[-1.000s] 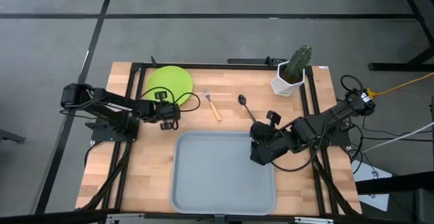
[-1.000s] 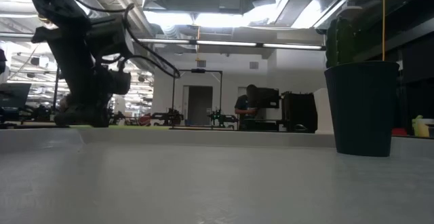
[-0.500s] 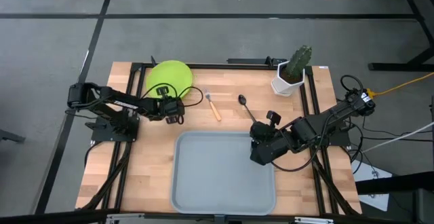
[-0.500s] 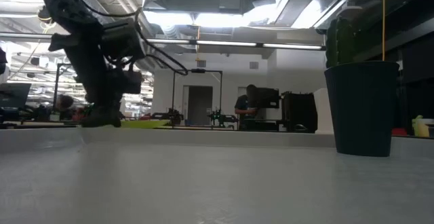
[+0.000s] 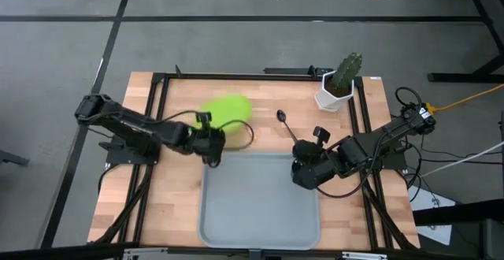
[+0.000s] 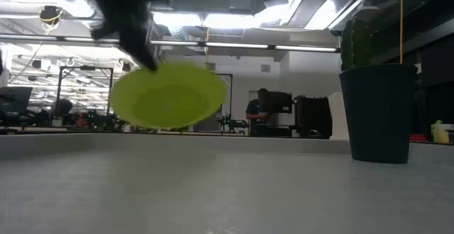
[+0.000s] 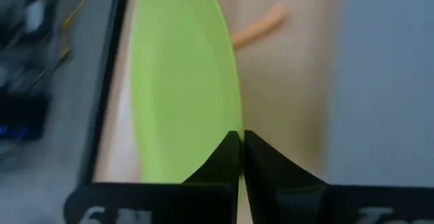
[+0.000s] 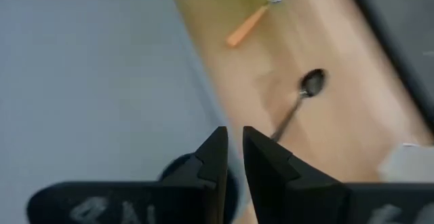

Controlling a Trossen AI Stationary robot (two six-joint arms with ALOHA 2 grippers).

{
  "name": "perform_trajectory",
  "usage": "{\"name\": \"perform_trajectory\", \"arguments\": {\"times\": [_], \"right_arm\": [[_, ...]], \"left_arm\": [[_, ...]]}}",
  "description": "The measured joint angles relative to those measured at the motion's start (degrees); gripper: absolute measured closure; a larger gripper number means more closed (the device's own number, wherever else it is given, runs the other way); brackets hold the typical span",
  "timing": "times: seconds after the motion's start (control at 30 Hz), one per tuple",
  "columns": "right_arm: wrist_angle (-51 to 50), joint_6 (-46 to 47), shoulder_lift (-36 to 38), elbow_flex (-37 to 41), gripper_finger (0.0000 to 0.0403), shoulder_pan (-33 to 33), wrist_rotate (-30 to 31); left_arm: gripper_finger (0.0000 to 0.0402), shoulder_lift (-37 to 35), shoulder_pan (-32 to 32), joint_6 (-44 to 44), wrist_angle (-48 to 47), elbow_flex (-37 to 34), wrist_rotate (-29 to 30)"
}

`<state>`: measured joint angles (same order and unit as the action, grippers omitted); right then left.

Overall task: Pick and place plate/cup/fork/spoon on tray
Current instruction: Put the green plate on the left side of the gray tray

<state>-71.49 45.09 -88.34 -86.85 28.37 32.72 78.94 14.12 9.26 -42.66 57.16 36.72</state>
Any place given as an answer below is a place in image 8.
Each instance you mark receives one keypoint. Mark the dark metal spoon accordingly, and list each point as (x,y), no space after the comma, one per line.
(312,83)

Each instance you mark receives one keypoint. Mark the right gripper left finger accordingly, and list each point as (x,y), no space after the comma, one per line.
(152,200)

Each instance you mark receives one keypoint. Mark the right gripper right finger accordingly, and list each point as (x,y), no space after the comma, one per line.
(305,200)

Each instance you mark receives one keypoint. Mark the grey rectangular tray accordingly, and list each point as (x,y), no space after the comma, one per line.
(84,81)

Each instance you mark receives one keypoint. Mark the black aluminium table frame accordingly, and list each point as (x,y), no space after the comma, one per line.
(390,40)

